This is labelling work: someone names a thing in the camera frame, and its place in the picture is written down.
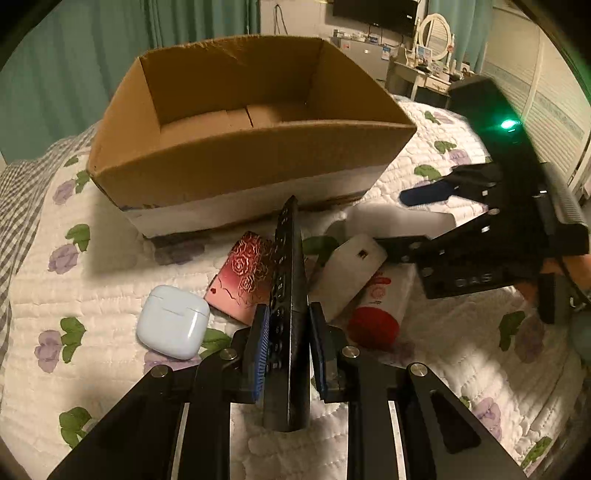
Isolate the white charger plug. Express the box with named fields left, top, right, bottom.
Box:
left=308, top=233, right=387, bottom=323

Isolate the white bottle red cap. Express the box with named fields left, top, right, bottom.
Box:
left=348, top=263, right=416, bottom=351

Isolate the white earbuds case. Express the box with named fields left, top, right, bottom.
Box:
left=136, top=285, right=211, bottom=360

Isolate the black remote control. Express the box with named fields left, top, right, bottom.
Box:
left=263, top=196, right=310, bottom=432

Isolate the red floral phone case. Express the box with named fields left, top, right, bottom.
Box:
left=204, top=231, right=273, bottom=325

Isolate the white cylinder device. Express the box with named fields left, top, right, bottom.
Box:
left=325, top=203, right=456, bottom=243

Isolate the person right hand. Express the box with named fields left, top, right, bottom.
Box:
left=515, top=254, right=590, bottom=325

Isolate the white dressing table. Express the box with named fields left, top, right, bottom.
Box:
left=385, top=58, right=450, bottom=108

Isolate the white louvered wardrobe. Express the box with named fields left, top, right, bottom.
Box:
left=482, top=1, right=590, bottom=191

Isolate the oval white mirror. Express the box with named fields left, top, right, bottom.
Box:
left=415, top=13, right=455, bottom=61

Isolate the silver mini fridge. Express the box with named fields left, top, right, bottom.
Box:
left=331, top=37, right=392, bottom=86

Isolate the green curtain right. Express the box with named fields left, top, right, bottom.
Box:
left=428, top=0, right=493, bottom=73

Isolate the green curtain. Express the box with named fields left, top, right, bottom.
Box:
left=428, top=0, right=493, bottom=73
left=1, top=1, right=260, bottom=163

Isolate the white floral quilt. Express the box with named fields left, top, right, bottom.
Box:
left=1, top=168, right=590, bottom=479

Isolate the brown cardboard box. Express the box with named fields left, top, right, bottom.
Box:
left=87, top=35, right=417, bottom=238

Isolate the grey checkered bedsheet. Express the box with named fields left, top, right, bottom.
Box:
left=0, top=121, right=100, bottom=370

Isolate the green curtain left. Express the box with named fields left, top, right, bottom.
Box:
left=1, top=1, right=260, bottom=163

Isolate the black wall television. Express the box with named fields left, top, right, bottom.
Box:
left=332, top=0, right=419, bottom=36

